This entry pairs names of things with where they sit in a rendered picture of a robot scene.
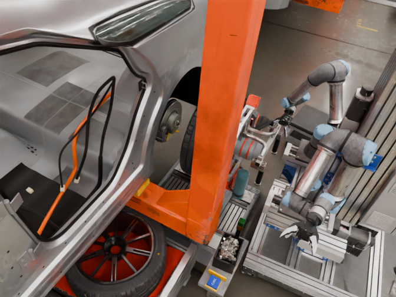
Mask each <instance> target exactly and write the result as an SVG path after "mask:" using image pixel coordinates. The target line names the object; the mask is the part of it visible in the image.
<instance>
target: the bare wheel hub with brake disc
mask: <svg viewBox="0 0 396 297"><path fill-rule="evenodd" d="M181 115H182V105H181V104H180V102H178V101H176V100H174V101H171V102H170V103H168V105H167V106H166V107H165V109H164V111H163V115H162V117H161V120H160V123H159V127H158V131H160V129H161V128H162V127H163V126H165V127H167V132H166V134H167V135H168V133H169V137H168V140H169V139H170V138H171V137H172V134H174V133H175V132H176V130H178V128H179V127H178V128H177V129H175V128H174V125H175V123H176V121H177V120H178V121H180V124H181V120H182V117H181ZM179 126H180V125H179ZM168 140H167V141H168ZM167 141H165V142H167Z"/></svg>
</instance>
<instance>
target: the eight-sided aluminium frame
mask: <svg viewBox="0 0 396 297"><path fill-rule="evenodd" d="M246 113H247V115H246V117H245V118H244V119H243V121H242V122H241V123H240V124H239V129H238V132H237V139H236V142H237V140H238V138H239V136H240V133H241V132H242V130H243V128H244V126H245V124H246V123H247V121H248V120H249V118H250V120H251V118H253V121H252V126H251V128H253V127H255V124H256V120H257V117H258V112H257V111H256V109H255V108H254V107H251V106H249V105H246V106H245V107H244V109H243V110H242V115H241V119H242V117H243V116H244V115H245V114H246ZM249 125H250V123H249ZM235 145H236V143H235ZM242 160H243V158H242V157H239V156H237V155H235V156H234V158H233V160H232V162H231V165H230V169H231V168H232V166H233V165H234V163H236V165H235V167H234V168H233V170H232V172H231V173H230V174H229V176H228V179H227V181H228V182H230V181H231V179H232V177H233V175H234V173H235V172H236V170H237V168H238V167H239V165H240V164H241V162H242Z"/></svg>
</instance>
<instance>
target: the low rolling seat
mask: <svg viewBox="0 0 396 297"><path fill-rule="evenodd" d="M328 119H329V114H328V113H325V112H323V111H321V110H319V109H317V108H314V107H312V106H309V105H307V104H304V105H303V106H302V108H301V109H300V110H299V111H298V112H297V113H296V115H295V116H294V117H293V120H292V122H291V123H290V124H289V129H290V132H289V133H288V135H287V137H286V138H285V135H284V137H283V139H284V140H286V142H285V147H286V146H287V144H288V143H292V144H294V145H296V146H298V147H299V145H300V143H301V140H302V139H305V140H308V141H310V140H311V138H312V135H313V133H314V130H315V129H316V127H317V126H318V125H320V124H325V125H326V124H327V120H328Z"/></svg>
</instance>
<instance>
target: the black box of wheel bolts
mask: <svg viewBox="0 0 396 297"><path fill-rule="evenodd" d="M243 242H244V239H241V238H239V237H237V236H234V235H231V234H229V233H226V232H224V233H223V236H222V238H221V240H220V243H219V245H218V247H217V250H216V253H215V255H214V257H213V258H214V259H213V264H212V266H214V267H216V268H218V269H221V270H223V271H225V272H227V273H230V274H232V273H233V270H234V268H235V266H236V262H237V260H238V257H239V254H240V251H241V248H242V246H243Z"/></svg>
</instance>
